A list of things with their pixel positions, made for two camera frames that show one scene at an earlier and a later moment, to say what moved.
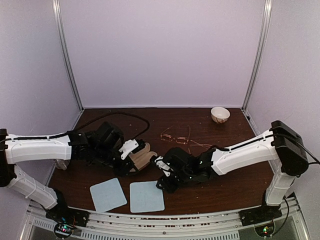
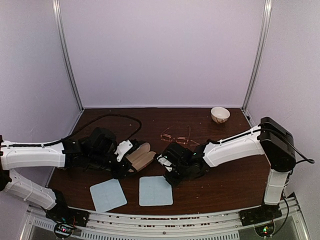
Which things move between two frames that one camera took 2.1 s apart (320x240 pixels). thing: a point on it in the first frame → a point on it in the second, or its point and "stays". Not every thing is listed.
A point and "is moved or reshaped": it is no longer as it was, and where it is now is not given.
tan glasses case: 142,158 stays
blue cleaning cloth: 146,197 is moved or reshaped
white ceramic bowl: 220,115 stays
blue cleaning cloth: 107,195 stays
